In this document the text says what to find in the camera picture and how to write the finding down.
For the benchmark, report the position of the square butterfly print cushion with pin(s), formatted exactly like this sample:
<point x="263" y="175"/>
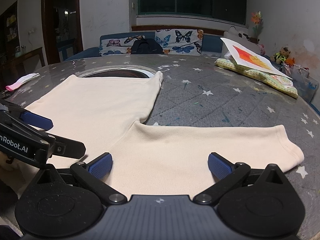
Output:
<point x="180" y="40"/>

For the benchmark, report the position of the round built-in cooktop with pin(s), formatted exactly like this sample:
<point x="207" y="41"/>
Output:
<point x="112" y="74"/>

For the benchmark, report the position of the dark wooden door frame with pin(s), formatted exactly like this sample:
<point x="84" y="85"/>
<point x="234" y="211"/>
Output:
<point x="45" y="17"/>

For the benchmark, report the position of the orange painting on white paper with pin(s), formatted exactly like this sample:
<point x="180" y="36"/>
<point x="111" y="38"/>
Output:
<point x="252" y="57"/>

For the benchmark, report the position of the clear plastic storage box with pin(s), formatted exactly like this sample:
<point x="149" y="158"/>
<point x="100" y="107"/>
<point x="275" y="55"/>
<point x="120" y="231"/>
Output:
<point x="303" y="80"/>

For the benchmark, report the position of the pink and white sock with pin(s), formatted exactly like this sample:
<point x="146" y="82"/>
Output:
<point x="25" y="80"/>

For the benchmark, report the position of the black backpack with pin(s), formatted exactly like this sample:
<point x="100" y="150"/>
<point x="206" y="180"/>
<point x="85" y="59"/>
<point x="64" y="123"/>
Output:
<point x="146" y="47"/>

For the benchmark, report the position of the blue cabinet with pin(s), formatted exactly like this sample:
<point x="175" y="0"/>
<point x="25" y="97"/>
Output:
<point x="66" y="50"/>

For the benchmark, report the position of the green patterned cloth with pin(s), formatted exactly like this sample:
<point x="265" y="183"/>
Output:
<point x="275" y="83"/>

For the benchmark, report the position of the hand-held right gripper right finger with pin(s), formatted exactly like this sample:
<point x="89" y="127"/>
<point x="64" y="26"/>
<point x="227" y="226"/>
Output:
<point x="220" y="166"/>

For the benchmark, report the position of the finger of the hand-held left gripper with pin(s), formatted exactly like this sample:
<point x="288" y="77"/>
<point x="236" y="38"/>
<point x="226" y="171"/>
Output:
<point x="70" y="147"/>
<point x="37" y="120"/>

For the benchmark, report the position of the teddy bear toy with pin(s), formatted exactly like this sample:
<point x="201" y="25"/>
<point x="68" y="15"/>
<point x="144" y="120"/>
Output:
<point x="281" y="55"/>

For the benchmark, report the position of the dark wooden shelf cabinet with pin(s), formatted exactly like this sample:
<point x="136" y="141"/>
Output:
<point x="8" y="30"/>

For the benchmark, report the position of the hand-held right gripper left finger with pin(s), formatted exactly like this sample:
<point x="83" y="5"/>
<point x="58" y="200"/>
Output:
<point x="101" y="166"/>

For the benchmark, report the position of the cream shirt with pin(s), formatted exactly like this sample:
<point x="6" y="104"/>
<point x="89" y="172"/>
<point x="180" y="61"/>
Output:
<point x="100" y="105"/>

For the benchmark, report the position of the glass jar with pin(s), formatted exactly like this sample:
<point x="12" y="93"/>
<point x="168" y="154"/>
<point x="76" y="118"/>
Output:
<point x="18" y="51"/>

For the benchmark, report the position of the white plush toy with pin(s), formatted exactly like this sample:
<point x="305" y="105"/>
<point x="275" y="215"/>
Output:
<point x="240" y="36"/>

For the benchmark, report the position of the wooden side table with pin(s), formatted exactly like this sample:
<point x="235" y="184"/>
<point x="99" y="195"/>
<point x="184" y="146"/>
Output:
<point x="30" y="55"/>

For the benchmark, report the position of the wide butterfly print cushion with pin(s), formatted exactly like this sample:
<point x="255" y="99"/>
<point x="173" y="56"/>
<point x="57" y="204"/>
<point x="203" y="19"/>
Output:
<point x="115" y="45"/>

